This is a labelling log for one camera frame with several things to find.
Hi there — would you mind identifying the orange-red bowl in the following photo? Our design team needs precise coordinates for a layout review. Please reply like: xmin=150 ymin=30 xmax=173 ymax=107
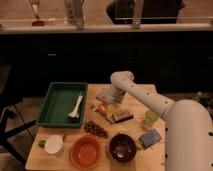
xmin=69 ymin=135 xmax=101 ymax=170

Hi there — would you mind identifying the black chair frame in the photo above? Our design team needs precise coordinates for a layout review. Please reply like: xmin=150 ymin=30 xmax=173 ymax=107
xmin=0 ymin=65 xmax=37 ymax=166

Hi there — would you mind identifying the green plastic tray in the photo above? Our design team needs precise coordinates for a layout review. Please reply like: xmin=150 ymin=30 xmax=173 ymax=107
xmin=36 ymin=82 xmax=88 ymax=128

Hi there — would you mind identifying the blue sponge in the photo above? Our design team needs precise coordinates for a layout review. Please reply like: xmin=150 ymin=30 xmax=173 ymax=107
xmin=138 ymin=129 xmax=161 ymax=148

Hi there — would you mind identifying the bunch of dark grapes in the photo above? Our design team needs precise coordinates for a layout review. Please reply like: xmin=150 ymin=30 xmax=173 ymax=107
xmin=84 ymin=121 xmax=108 ymax=138

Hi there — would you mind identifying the light blue cloth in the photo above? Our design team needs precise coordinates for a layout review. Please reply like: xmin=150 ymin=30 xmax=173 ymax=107
xmin=96 ymin=90 xmax=107 ymax=102

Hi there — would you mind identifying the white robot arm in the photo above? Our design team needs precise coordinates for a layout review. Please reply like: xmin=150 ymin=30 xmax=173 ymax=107
xmin=110 ymin=71 xmax=213 ymax=171

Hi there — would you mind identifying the orange apple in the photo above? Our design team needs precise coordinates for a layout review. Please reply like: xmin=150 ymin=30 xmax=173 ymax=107
xmin=98 ymin=104 xmax=107 ymax=113

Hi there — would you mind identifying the black and tan brush block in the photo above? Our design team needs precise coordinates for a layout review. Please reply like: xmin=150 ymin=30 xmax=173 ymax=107
xmin=112 ymin=110 xmax=134 ymax=123

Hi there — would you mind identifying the dark purple bowl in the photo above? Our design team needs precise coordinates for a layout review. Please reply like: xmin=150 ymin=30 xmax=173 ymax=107
xmin=109 ymin=134 xmax=137 ymax=163

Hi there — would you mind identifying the light green plastic cup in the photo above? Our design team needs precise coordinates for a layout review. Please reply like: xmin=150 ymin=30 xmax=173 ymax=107
xmin=143 ymin=111 xmax=158 ymax=127

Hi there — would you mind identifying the white lidded cup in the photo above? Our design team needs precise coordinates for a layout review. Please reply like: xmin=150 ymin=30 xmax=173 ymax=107
xmin=44 ymin=135 xmax=64 ymax=155

